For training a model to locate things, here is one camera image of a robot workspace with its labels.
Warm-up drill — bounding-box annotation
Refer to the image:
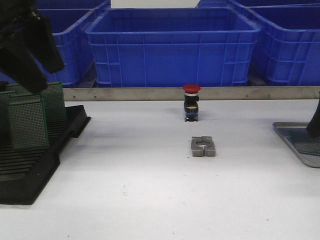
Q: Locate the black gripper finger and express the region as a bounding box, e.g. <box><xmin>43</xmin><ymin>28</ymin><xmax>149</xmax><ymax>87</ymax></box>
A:
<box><xmin>306</xmin><ymin>102</ymin><xmax>320</xmax><ymax>139</ymax></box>

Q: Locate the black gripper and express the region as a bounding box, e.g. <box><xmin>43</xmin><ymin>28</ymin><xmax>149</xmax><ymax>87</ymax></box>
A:
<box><xmin>0</xmin><ymin>0</ymin><xmax>65</xmax><ymax>94</ymax></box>

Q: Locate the green perforated circuit board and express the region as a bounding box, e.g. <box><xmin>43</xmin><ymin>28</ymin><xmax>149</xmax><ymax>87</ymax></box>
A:
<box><xmin>289</xmin><ymin>131</ymin><xmax>320</xmax><ymax>156</ymax></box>
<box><xmin>8</xmin><ymin>92</ymin><xmax>41</xmax><ymax>103</ymax></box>
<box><xmin>40</xmin><ymin>81</ymin><xmax>67</xmax><ymax>123</ymax></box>
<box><xmin>8</xmin><ymin>98</ymin><xmax>49</xmax><ymax>149</ymax></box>
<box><xmin>5</xmin><ymin>83</ymin><xmax>31</xmax><ymax>94</ymax></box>
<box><xmin>0</xmin><ymin>90</ymin><xmax>16</xmax><ymax>139</ymax></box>

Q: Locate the silver metal tray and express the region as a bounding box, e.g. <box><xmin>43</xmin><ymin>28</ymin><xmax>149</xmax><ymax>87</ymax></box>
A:
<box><xmin>272</xmin><ymin>121</ymin><xmax>320</xmax><ymax>169</ymax></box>

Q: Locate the black slotted board rack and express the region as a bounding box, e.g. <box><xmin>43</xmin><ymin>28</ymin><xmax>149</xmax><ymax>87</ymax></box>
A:
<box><xmin>0</xmin><ymin>105</ymin><xmax>91</xmax><ymax>205</ymax></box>

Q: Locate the blue back-left plastic crate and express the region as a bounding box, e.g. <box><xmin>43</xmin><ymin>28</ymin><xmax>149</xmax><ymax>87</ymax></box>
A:
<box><xmin>35</xmin><ymin>0</ymin><xmax>111</xmax><ymax>10</ymax></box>

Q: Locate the blue left plastic crate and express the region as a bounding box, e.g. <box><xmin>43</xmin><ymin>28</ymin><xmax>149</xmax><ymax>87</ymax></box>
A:
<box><xmin>40</xmin><ymin>9</ymin><xmax>96</xmax><ymax>87</ymax></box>

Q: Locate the blue right plastic crate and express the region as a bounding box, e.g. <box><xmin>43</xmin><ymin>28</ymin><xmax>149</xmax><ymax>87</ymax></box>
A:
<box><xmin>247</xmin><ymin>6</ymin><xmax>320</xmax><ymax>86</ymax></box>

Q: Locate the blue centre plastic crate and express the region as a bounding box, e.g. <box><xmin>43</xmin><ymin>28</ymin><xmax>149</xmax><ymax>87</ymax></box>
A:
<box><xmin>85</xmin><ymin>8</ymin><xmax>260</xmax><ymax>88</ymax></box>

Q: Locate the grey split clamp block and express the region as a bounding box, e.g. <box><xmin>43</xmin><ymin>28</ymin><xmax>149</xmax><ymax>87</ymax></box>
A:
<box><xmin>190</xmin><ymin>136</ymin><xmax>216</xmax><ymax>157</ymax></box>

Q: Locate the red emergency stop button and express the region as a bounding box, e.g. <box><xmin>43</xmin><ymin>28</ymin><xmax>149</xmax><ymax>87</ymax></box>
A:
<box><xmin>182</xmin><ymin>84</ymin><xmax>201</xmax><ymax>122</ymax></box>

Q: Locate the blue back-right plastic crate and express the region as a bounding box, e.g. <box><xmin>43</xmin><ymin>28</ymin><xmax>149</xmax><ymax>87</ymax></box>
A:
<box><xmin>196</xmin><ymin>0</ymin><xmax>320</xmax><ymax>8</ymax></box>

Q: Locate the metal table edge rail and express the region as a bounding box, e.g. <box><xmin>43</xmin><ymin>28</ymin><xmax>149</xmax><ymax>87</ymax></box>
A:
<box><xmin>63</xmin><ymin>86</ymin><xmax>320</xmax><ymax>102</ymax></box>

